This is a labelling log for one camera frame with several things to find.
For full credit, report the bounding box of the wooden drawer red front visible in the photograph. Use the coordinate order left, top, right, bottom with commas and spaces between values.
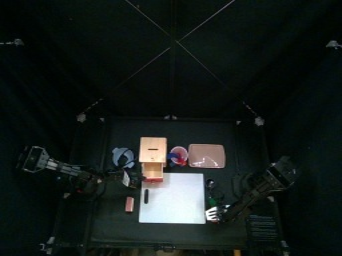
142, 162, 166, 183

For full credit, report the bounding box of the blue strainer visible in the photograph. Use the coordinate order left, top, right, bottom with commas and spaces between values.
110, 146, 137, 170

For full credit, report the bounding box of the small red block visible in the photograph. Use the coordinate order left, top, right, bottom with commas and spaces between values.
125, 196, 137, 214

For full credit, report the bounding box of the dark spoon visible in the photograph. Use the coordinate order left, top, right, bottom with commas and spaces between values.
205, 178, 217, 194

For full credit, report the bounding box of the black label white text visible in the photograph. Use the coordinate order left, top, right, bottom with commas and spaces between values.
245, 213, 281, 243

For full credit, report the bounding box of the white cutting board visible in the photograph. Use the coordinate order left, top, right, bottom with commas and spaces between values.
138, 172, 209, 225

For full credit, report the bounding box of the wooden box with slot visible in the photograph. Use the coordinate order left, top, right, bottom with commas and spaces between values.
138, 136, 169, 165

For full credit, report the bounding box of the pink cup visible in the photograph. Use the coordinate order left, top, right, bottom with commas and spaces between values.
169, 145, 190, 167

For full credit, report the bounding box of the pink square tray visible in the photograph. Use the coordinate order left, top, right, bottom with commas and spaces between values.
188, 143, 228, 169

